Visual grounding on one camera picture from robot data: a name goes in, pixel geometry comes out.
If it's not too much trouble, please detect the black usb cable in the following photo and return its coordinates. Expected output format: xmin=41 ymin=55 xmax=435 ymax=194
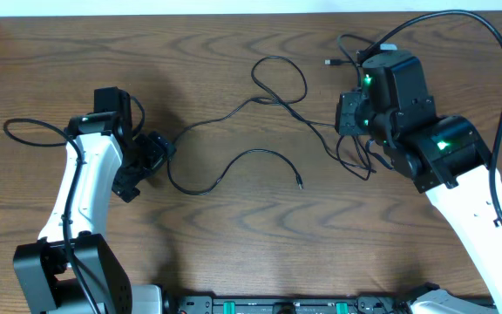
xmin=250 ymin=33 xmax=377 ymax=181

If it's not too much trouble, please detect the black barrel plug cable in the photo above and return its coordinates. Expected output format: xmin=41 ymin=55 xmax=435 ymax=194
xmin=166 ymin=96 xmax=304 ymax=196

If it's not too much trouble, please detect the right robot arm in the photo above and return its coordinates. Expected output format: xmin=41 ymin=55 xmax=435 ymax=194
xmin=335 ymin=50 xmax=502 ymax=313

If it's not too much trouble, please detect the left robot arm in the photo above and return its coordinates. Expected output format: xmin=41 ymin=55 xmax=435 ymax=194
xmin=13 ymin=87 xmax=175 ymax=313

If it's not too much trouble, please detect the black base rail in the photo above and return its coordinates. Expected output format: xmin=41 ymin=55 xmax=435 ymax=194
xmin=163 ymin=293 xmax=412 ymax=314

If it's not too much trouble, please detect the right camera black cable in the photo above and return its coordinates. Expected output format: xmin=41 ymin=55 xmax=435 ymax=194
xmin=357 ymin=9 xmax=502 ymax=274

